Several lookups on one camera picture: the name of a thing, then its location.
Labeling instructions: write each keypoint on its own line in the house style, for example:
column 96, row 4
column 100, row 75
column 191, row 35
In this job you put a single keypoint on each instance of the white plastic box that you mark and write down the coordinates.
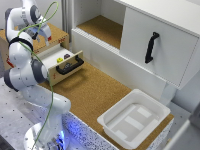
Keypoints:
column 133, row 120

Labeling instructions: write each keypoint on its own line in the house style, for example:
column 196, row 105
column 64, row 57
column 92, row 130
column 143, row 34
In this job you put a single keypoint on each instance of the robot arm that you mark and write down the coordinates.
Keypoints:
column 24, row 77

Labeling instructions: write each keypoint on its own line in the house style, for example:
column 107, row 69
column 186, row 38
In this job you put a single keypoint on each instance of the white sliding door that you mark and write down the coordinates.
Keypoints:
column 173, row 50

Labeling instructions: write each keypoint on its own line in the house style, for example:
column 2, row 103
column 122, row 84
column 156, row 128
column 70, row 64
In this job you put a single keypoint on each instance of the wooden drawer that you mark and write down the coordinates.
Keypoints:
column 50, row 58

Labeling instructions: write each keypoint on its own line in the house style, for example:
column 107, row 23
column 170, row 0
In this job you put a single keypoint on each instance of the yellow block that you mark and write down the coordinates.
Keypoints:
column 59, row 60

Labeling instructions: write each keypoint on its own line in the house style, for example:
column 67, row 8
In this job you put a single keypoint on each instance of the wooden drawer box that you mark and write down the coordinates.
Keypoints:
column 61, row 34

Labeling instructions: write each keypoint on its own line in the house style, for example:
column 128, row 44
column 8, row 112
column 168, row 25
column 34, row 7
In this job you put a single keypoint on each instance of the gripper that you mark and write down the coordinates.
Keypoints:
column 44, row 30

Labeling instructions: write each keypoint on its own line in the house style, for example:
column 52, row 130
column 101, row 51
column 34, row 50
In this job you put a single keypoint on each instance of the white cabinet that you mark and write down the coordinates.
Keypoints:
column 110, row 66

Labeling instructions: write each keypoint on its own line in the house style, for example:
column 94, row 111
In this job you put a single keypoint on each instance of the red button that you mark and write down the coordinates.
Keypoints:
column 49, row 39

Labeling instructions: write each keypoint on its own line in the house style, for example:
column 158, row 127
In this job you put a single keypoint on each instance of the purple block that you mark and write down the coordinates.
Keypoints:
column 67, row 56

